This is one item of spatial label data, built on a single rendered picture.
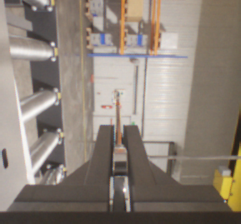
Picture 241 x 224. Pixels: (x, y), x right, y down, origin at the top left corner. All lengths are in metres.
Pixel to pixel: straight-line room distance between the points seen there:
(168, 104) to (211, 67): 3.01
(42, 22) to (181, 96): 9.31
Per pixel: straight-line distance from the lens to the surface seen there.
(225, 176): 8.19
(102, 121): 9.83
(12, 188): 0.32
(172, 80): 9.79
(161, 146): 10.77
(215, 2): 10.82
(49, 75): 1.25
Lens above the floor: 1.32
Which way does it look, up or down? 1 degrees up
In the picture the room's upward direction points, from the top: 91 degrees clockwise
